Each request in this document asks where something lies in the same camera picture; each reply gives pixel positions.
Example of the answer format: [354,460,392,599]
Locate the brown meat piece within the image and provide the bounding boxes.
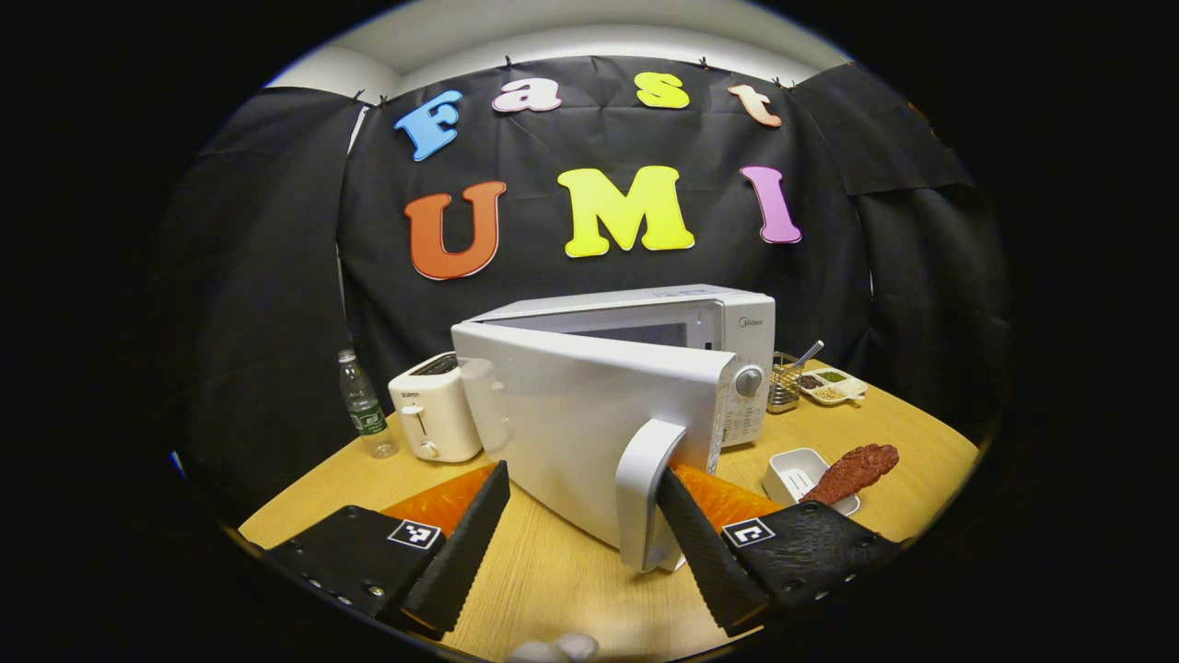
[800,444,900,506]

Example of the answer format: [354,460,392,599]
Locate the white microwave oven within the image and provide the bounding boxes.
[451,284,776,574]

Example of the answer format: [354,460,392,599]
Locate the white plastic tray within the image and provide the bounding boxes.
[763,448,860,517]

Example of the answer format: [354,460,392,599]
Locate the clear plastic water bottle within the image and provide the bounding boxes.
[337,348,399,459]

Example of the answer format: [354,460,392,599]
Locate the metal wire basket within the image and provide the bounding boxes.
[767,353,804,413]

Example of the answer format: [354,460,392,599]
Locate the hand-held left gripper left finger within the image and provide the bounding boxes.
[267,460,510,636]

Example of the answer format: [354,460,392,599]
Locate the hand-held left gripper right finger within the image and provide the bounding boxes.
[656,463,904,636]

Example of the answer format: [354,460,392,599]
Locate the white toaster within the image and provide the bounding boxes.
[388,352,484,463]

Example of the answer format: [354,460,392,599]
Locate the white divided seasoning dish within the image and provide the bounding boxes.
[798,366,868,406]

